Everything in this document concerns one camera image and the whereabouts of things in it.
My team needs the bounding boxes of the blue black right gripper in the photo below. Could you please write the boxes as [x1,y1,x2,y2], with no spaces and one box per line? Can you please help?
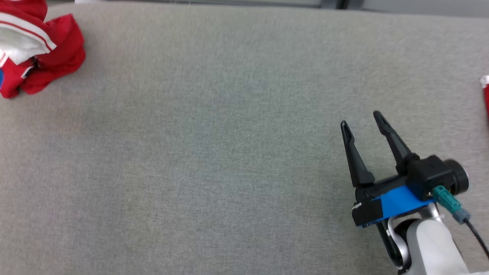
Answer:
[340,111,435,229]

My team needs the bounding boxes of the red shorts with white stripe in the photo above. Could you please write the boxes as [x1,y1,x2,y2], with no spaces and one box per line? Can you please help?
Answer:
[480,74,489,126]

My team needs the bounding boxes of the red shirt with white trim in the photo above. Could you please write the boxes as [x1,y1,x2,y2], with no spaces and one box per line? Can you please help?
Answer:
[0,0,86,99]

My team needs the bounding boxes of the grey partition post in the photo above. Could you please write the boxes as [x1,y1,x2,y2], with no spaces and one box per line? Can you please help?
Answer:
[320,0,364,10]

